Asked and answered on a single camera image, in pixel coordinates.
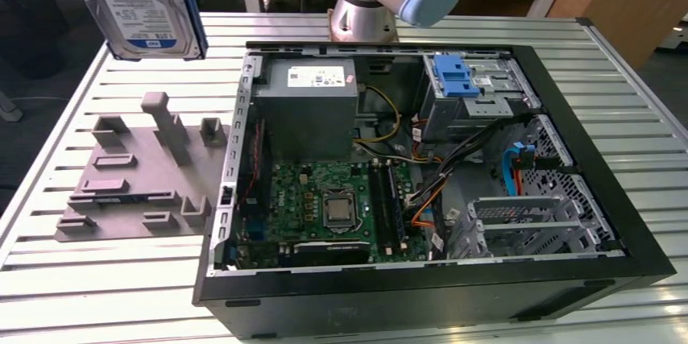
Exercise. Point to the hard disk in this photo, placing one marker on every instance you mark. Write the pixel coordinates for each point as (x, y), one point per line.
(135, 5)

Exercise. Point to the grey metal disk bay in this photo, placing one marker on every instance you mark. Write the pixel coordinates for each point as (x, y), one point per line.
(516, 201)

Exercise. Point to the grey power supply unit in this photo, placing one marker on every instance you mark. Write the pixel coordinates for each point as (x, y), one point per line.
(307, 118)

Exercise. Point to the CPU socket with silver CPU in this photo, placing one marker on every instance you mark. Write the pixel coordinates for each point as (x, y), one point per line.
(339, 209)

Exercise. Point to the green motherboard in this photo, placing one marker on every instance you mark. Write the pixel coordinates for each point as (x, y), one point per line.
(290, 199)

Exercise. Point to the black graphics card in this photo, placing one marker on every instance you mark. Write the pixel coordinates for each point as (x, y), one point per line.
(328, 251)

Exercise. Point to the grey metal drive cage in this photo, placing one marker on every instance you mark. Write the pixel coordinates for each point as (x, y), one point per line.
(484, 108)

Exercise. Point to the black PC case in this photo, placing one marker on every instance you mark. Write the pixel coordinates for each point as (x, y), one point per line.
(376, 299)

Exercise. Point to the grey parts rack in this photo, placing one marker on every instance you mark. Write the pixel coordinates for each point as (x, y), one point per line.
(140, 158)

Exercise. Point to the blue RAM stick on rack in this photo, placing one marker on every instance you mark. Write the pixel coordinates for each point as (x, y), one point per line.
(118, 199)

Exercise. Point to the wooden cabinet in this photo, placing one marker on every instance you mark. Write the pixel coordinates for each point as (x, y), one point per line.
(618, 5)

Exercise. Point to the blue plastic drive bracket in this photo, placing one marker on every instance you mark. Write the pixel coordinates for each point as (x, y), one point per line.
(454, 78)

